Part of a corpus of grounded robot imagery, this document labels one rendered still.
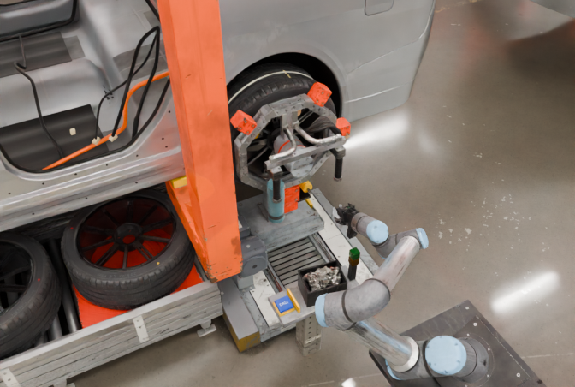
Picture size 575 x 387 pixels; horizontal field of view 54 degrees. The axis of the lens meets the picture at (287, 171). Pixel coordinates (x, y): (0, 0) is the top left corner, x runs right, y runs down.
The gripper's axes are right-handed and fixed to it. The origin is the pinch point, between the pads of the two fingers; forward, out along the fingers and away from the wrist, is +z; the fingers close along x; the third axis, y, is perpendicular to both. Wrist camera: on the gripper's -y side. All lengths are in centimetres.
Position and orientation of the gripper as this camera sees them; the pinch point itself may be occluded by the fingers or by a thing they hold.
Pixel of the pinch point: (334, 213)
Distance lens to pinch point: 279.5
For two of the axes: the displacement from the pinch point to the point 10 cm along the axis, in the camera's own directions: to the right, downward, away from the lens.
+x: -8.6, 3.5, -3.8
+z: -4.7, -2.1, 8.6
